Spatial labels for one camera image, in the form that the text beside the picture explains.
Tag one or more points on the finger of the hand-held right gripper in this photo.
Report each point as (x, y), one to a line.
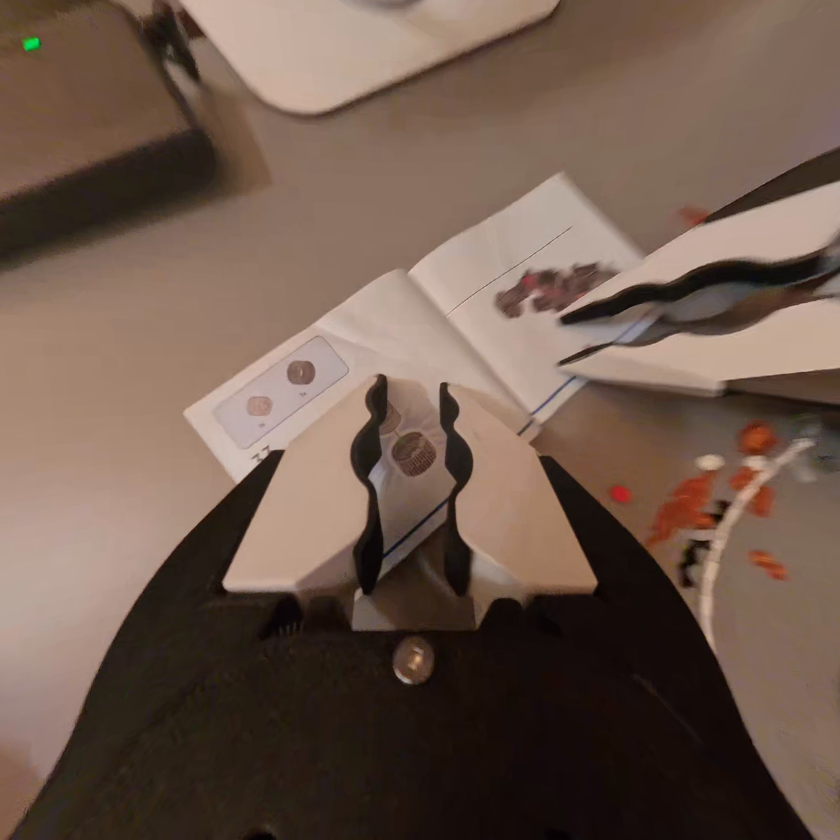
(754, 354)
(754, 229)

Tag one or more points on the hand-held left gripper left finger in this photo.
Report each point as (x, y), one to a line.
(302, 525)

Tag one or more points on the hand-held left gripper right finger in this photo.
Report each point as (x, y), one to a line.
(525, 525)

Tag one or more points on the instruction booklet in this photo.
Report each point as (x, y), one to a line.
(407, 328)

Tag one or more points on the long orange lego flame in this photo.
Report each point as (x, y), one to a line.
(692, 215)

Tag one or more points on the orange lego wedge plates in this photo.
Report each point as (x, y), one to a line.
(756, 438)

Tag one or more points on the red round lego stud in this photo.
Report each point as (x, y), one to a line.
(620, 493)

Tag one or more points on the grey lego wing piece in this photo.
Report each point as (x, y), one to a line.
(814, 459)

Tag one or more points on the orange lego round plates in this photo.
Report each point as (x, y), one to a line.
(745, 479)

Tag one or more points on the orange rectangular lego tile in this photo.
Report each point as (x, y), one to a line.
(762, 500)

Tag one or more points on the orange lego flame piece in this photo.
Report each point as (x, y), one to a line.
(682, 508)

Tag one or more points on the orange round lego stud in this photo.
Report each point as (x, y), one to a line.
(768, 564)

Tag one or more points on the white laptop stand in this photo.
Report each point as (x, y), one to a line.
(341, 59)

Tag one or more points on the black power bank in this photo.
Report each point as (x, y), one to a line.
(79, 118)

